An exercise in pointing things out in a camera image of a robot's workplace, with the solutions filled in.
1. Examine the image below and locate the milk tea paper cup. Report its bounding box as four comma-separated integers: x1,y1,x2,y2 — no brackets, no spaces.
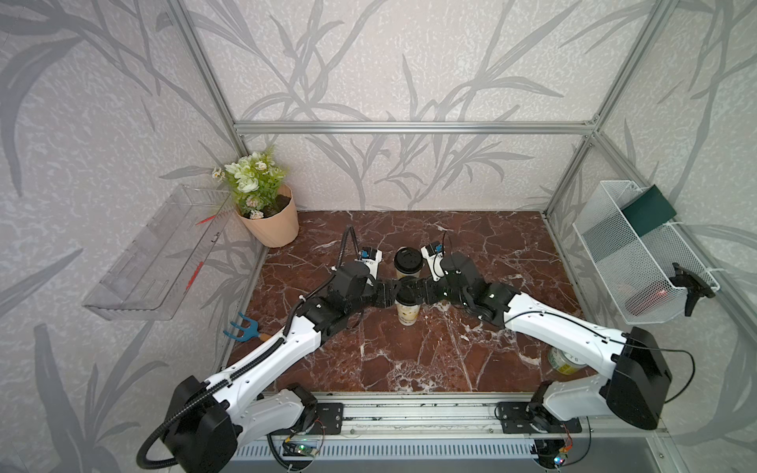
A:
393,246,424,280

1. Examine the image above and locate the black cup lid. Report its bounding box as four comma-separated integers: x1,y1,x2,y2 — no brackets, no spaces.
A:
393,246,424,276
395,277,423,307

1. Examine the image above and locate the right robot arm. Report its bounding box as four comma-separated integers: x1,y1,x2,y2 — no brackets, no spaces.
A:
420,250,672,431

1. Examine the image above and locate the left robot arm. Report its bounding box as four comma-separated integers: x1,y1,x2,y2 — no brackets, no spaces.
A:
136,261,399,472

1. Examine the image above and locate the blue plastic fork clip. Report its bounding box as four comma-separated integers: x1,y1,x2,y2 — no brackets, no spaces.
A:
223,313,260,343

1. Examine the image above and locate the potted white flower plant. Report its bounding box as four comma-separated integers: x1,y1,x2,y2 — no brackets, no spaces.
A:
211,145,299,248

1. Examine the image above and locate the dark green card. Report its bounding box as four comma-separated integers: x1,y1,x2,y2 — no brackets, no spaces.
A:
621,185,677,238

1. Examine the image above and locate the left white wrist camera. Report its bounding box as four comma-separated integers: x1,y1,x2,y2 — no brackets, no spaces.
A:
358,246,382,279

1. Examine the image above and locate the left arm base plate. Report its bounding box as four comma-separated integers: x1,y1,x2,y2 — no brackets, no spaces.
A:
307,402,345,436

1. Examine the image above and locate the aluminium front rail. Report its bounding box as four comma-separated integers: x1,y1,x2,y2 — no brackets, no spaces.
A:
170,394,669,441

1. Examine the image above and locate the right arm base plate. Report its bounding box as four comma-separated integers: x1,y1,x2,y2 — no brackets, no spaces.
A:
494,401,583,435

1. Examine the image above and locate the white mesh wall basket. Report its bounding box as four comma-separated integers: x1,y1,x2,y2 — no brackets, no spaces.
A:
573,181,721,325

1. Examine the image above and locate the clear acrylic wall shelf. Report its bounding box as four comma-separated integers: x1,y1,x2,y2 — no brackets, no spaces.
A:
83,184,235,321

